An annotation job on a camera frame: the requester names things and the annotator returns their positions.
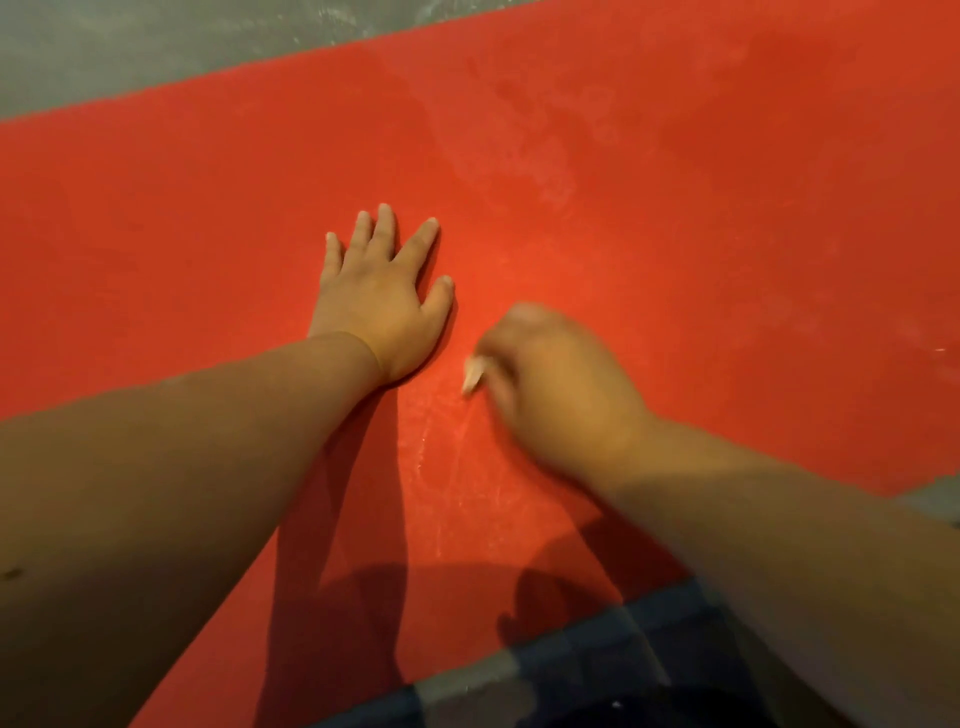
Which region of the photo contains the person's left hand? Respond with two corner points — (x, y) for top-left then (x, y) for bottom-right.
(308, 203), (456, 387)

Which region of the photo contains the person's right hand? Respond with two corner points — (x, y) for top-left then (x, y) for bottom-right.
(471, 301), (661, 496)

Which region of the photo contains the red fabric sheet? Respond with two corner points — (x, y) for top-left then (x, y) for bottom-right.
(0, 0), (960, 728)

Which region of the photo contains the person's left forearm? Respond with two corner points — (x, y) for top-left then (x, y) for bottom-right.
(0, 330), (385, 728)

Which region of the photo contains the person's right forearm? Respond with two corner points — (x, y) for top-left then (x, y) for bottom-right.
(596, 414), (960, 728)

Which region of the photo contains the dark checkered clothing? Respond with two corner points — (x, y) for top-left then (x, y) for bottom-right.
(311, 577), (856, 728)

